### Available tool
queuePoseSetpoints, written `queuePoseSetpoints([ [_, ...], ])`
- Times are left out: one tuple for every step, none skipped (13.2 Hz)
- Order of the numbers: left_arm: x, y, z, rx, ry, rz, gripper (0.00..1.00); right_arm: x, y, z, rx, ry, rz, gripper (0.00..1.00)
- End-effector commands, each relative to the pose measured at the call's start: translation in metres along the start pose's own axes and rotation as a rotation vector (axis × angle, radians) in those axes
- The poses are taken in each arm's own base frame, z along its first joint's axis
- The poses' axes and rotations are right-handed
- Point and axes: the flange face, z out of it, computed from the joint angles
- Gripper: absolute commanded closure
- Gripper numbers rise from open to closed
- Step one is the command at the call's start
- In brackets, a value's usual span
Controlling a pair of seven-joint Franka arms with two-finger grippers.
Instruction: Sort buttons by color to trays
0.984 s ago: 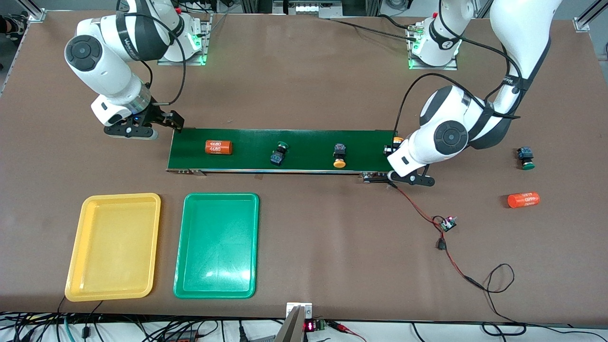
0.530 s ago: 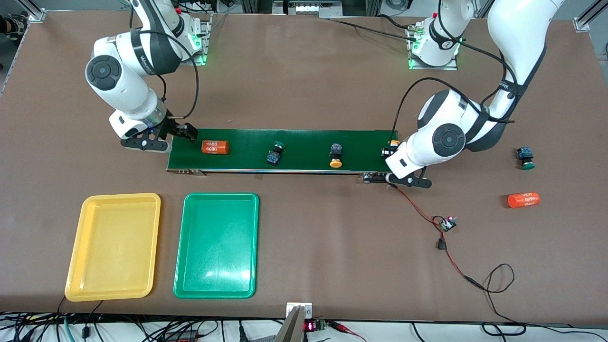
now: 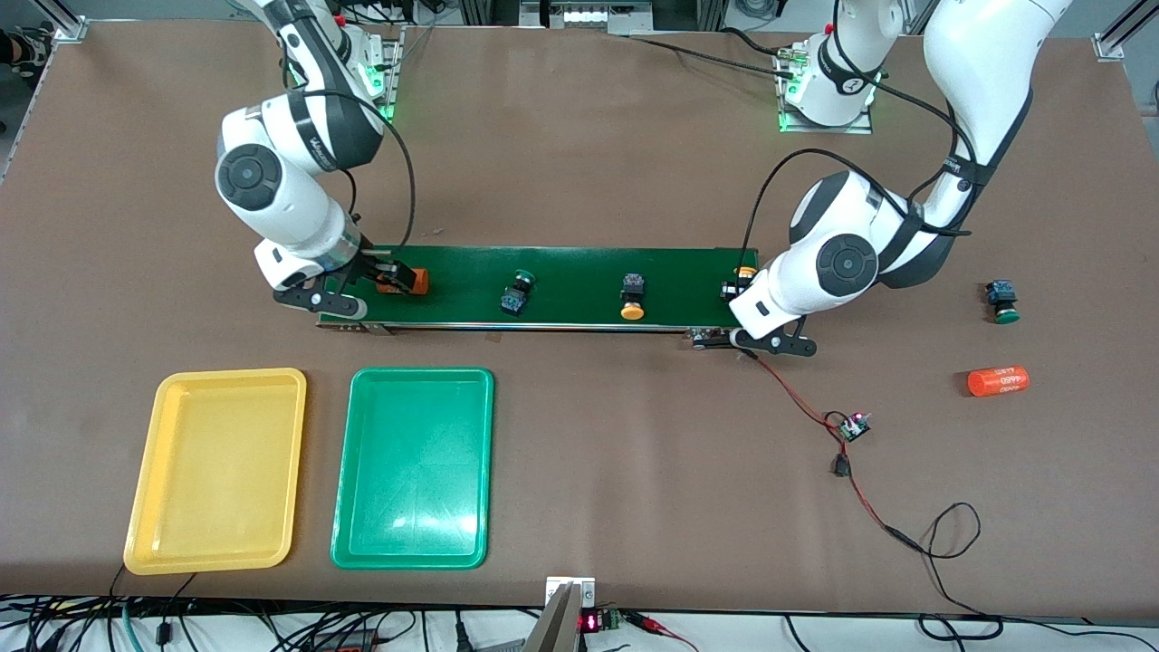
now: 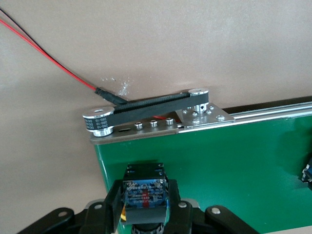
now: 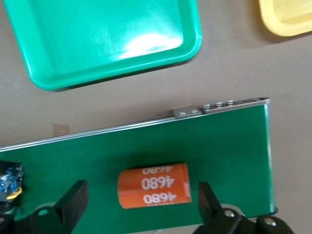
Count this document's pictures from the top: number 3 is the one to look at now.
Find red black wire pair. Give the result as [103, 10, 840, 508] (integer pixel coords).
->
[738, 347, 924, 553]

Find green plastic tray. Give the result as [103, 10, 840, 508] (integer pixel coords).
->
[330, 367, 495, 571]

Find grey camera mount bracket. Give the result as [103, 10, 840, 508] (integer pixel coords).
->
[521, 576, 597, 652]

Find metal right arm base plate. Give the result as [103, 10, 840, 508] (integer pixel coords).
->
[299, 25, 406, 126]

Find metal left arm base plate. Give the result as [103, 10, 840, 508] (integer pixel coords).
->
[777, 45, 875, 135]

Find red alligator clip lead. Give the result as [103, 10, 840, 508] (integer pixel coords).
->
[625, 611, 698, 652]

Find green belt conveyor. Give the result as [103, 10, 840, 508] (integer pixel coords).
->
[316, 243, 769, 350]

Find black cable with plug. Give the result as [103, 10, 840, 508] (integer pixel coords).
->
[156, 573, 196, 646]

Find white lit device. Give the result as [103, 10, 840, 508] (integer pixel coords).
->
[541, 0, 655, 30]

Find aluminium frame rack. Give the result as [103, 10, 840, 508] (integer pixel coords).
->
[457, 0, 725, 37]

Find thin black looped cable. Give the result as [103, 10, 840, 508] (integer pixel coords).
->
[916, 503, 1006, 644]

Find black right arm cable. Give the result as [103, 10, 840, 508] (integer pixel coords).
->
[285, 54, 417, 273]

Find green mushroom push button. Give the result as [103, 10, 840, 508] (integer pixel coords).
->
[500, 270, 537, 317]
[985, 280, 1021, 325]

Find aluminium corner profile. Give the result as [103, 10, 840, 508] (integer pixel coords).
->
[36, 0, 90, 43]
[1094, 0, 1159, 62]

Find black cable across table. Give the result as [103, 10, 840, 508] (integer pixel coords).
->
[625, 27, 802, 81]

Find yellow plastic tray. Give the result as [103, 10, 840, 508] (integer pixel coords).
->
[123, 368, 308, 576]

